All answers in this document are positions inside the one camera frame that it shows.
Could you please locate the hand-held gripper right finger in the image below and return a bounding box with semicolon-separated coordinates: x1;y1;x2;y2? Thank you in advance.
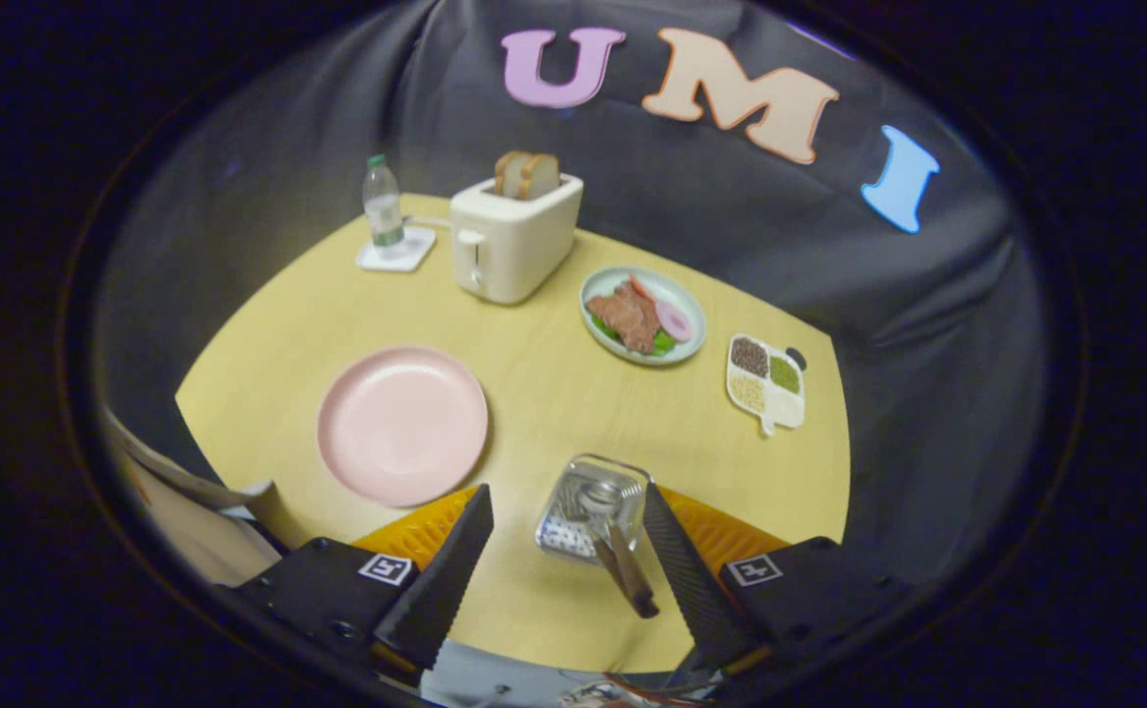
640;482;919;679

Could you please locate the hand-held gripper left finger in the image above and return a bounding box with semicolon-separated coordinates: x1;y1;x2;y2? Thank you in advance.
214;482;496;679

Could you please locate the wooden handled metal spoon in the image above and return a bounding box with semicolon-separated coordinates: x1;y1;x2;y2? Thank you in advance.
578;479;661;620

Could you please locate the pink round plate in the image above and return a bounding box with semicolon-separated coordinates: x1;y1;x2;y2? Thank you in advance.
316;344;489;508

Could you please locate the white divided grain dish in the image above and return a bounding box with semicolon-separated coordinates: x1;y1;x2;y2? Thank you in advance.
726;333;808;438

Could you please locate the green lettuce leaf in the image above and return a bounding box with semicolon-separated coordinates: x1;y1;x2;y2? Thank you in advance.
588;315;679;358

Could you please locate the pink ham slice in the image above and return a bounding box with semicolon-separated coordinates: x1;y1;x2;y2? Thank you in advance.
654;300;694;343

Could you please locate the brown meat slice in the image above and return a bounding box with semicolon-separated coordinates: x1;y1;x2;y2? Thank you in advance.
586;283;663;355

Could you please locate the pale green oval plate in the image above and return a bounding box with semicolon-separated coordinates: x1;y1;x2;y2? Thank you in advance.
579;265;708;368

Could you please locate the white square coaster tray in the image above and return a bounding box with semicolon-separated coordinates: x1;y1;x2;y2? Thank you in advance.
355;226;437;273

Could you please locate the cream white toaster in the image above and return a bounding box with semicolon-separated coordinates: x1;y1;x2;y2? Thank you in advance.
450;173;584;306

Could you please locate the clear green capped water bottle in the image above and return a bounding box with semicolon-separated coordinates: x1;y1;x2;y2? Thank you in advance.
362;153;407;259

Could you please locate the black backdrop cloth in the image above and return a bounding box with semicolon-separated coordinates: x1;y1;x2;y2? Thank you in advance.
91;0;1052;591

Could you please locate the metal wire cutlery rack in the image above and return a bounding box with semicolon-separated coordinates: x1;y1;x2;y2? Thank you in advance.
534;453;653;566

